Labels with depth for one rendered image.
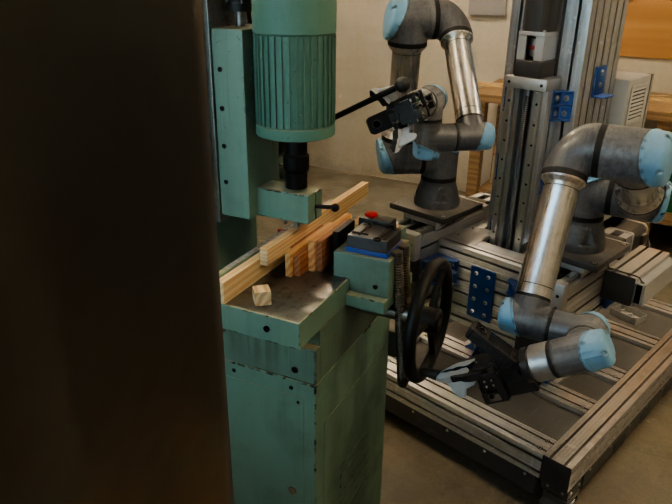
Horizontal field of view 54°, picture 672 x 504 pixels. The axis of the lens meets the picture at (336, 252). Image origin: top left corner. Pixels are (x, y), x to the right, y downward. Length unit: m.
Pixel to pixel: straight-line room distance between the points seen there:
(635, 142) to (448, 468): 1.31
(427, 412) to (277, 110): 1.28
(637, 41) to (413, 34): 2.73
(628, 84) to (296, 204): 1.20
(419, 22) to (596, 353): 1.09
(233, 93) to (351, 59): 3.74
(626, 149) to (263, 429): 1.00
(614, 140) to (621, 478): 1.33
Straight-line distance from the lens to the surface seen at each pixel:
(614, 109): 2.31
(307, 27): 1.38
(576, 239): 1.94
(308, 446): 1.56
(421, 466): 2.36
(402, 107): 1.61
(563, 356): 1.33
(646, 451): 2.64
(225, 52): 1.48
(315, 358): 1.42
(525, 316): 1.43
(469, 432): 2.25
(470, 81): 1.91
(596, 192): 1.90
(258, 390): 1.54
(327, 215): 1.69
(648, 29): 4.57
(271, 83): 1.41
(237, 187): 1.54
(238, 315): 1.37
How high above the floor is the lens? 1.54
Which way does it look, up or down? 23 degrees down
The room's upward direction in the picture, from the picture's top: 1 degrees clockwise
